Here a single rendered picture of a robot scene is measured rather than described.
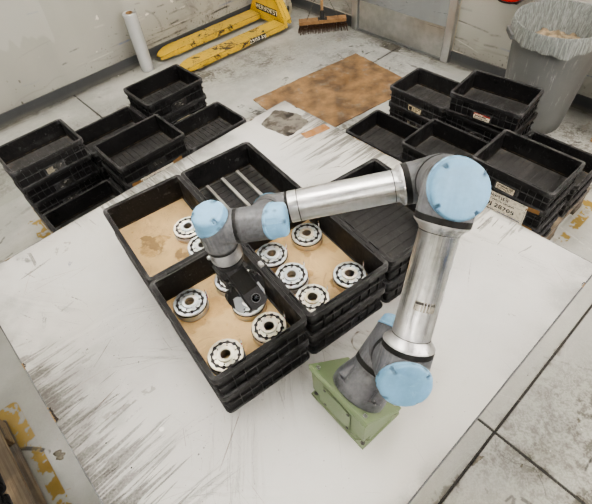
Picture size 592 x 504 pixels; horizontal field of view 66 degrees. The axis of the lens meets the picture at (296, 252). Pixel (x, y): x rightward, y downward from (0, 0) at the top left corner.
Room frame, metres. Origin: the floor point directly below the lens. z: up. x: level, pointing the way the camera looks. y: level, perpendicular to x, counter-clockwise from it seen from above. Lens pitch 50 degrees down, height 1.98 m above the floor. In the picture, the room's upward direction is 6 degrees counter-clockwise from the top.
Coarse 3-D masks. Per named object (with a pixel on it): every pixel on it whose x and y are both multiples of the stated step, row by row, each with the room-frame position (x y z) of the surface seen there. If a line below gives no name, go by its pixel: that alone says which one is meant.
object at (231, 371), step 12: (204, 252) 0.94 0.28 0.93; (168, 276) 0.86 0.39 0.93; (264, 276) 0.82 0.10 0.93; (156, 288) 0.82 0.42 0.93; (276, 288) 0.77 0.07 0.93; (288, 300) 0.73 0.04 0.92; (168, 312) 0.73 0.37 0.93; (300, 312) 0.68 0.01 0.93; (180, 324) 0.68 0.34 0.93; (300, 324) 0.64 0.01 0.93; (276, 336) 0.61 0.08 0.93; (288, 336) 0.62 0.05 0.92; (192, 348) 0.61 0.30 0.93; (264, 348) 0.58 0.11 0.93; (204, 360) 0.57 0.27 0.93; (240, 360) 0.56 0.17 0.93; (252, 360) 0.56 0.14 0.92; (228, 372) 0.53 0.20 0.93; (216, 384) 0.51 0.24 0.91
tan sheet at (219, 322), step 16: (208, 288) 0.87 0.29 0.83; (224, 304) 0.80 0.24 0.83; (272, 304) 0.78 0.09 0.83; (208, 320) 0.75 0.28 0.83; (224, 320) 0.75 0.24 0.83; (240, 320) 0.74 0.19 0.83; (192, 336) 0.70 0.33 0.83; (208, 336) 0.70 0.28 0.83; (224, 336) 0.69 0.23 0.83; (240, 336) 0.68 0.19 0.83
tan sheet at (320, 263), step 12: (276, 240) 1.04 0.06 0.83; (288, 240) 1.04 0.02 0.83; (324, 240) 1.02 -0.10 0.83; (288, 252) 0.98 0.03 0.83; (300, 252) 0.98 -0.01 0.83; (312, 252) 0.97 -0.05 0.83; (324, 252) 0.97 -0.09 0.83; (336, 252) 0.96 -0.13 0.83; (312, 264) 0.92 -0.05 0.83; (324, 264) 0.92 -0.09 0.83; (336, 264) 0.91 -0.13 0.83; (312, 276) 0.87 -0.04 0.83; (324, 276) 0.87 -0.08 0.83; (348, 276) 0.86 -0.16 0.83; (336, 288) 0.82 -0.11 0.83; (312, 300) 0.78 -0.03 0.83
